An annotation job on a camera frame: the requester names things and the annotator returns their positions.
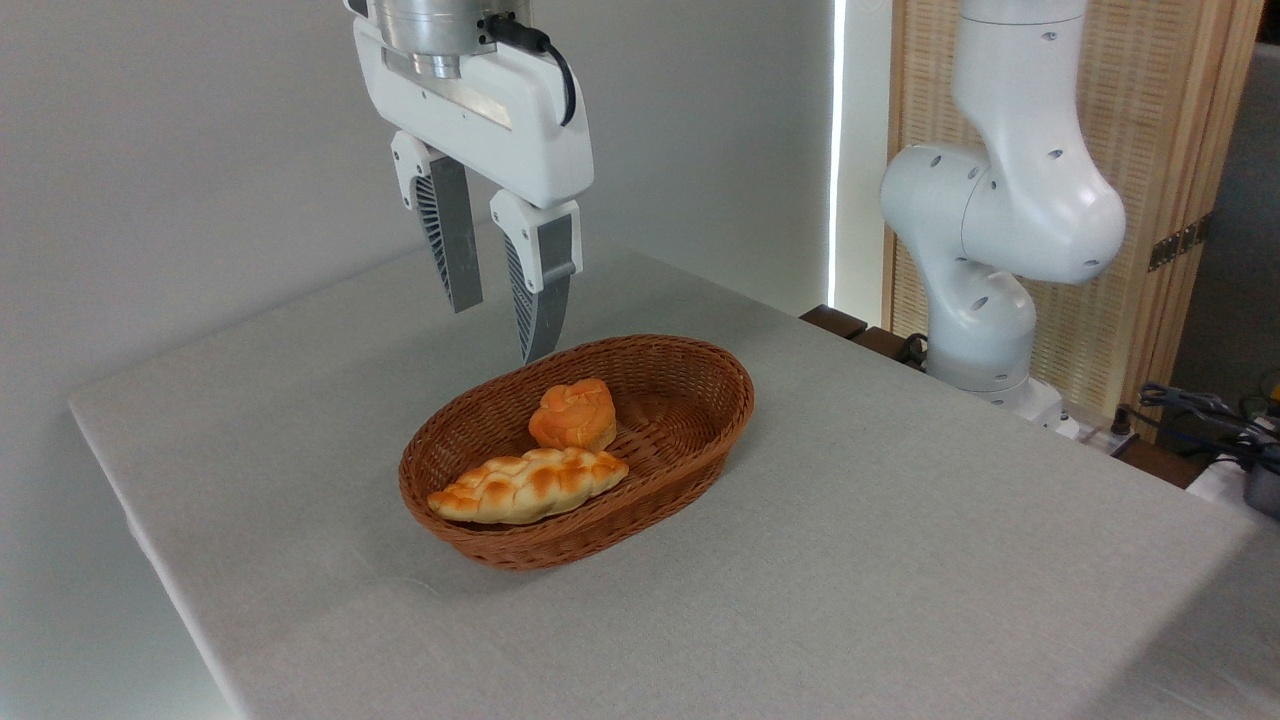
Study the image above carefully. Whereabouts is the black cable bundle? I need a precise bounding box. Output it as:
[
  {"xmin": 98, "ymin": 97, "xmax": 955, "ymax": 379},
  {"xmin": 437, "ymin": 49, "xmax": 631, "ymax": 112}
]
[{"xmin": 1112, "ymin": 383, "xmax": 1280, "ymax": 463}]

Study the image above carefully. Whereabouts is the brown wicker oval basket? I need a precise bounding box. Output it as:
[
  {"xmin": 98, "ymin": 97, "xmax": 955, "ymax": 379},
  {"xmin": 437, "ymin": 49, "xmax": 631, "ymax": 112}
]
[{"xmin": 398, "ymin": 334, "xmax": 756, "ymax": 571}]

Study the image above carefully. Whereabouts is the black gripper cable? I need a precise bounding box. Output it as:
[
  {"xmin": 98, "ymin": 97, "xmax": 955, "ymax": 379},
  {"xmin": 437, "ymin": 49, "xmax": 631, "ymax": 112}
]
[{"xmin": 478, "ymin": 13, "xmax": 578, "ymax": 128}]

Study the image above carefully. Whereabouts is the dark brown wooden bench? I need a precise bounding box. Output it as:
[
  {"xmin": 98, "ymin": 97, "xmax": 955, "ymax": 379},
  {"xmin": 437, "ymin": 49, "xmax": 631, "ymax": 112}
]
[{"xmin": 799, "ymin": 305, "xmax": 933, "ymax": 369}]

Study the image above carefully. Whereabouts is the bamboo folding screen panel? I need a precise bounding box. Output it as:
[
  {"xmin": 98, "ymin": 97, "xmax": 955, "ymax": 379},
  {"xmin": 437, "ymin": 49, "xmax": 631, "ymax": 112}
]
[{"xmin": 884, "ymin": 0, "xmax": 1267, "ymax": 433}]

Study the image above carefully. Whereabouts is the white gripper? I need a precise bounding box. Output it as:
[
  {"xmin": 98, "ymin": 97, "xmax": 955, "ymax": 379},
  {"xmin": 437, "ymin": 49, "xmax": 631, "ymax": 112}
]
[{"xmin": 352, "ymin": 14, "xmax": 596, "ymax": 365}]

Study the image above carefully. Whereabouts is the black screen hinge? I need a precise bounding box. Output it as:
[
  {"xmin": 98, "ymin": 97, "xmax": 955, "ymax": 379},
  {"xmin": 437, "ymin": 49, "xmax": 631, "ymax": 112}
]
[{"xmin": 1148, "ymin": 213, "xmax": 1214, "ymax": 272}]

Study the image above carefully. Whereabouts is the round orange bread bun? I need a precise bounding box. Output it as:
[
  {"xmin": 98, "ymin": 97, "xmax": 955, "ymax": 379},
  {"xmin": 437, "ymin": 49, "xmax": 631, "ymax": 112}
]
[{"xmin": 528, "ymin": 378, "xmax": 618, "ymax": 454}]

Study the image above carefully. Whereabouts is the grey tablecloth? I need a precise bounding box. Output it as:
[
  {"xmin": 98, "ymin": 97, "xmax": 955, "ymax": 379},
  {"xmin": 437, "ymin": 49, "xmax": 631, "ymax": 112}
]
[{"xmin": 68, "ymin": 240, "xmax": 1280, "ymax": 720}]

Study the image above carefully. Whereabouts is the braided long bread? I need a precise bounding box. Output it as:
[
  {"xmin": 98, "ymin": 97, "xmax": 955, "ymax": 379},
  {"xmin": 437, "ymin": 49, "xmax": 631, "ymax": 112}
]
[{"xmin": 427, "ymin": 447, "xmax": 630, "ymax": 526}]

